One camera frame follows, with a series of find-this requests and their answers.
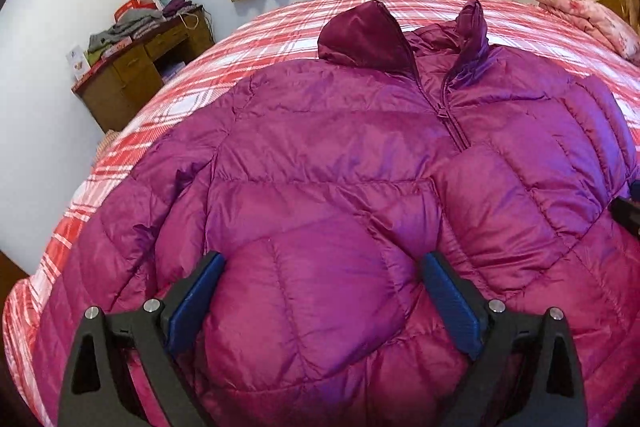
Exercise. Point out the pink floral folded quilt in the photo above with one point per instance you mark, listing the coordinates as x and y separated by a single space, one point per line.
598 21

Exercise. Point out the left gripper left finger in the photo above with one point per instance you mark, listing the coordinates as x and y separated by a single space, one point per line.
98 389

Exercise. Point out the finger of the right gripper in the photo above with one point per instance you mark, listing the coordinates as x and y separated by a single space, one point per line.
626 210

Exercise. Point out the red white plaid bedspread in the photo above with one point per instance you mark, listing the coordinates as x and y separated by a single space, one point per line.
278 35

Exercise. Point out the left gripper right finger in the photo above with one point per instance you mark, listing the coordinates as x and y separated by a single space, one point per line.
524 367

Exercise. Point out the purple puffer jacket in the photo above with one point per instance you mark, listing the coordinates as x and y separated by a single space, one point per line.
324 181

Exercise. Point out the pile of clothes on desk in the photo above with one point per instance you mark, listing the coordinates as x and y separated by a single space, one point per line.
133 21

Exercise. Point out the white card on desk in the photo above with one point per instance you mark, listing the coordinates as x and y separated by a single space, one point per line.
78 62

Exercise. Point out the brown wooden desk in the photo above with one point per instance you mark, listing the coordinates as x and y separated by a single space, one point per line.
120 85

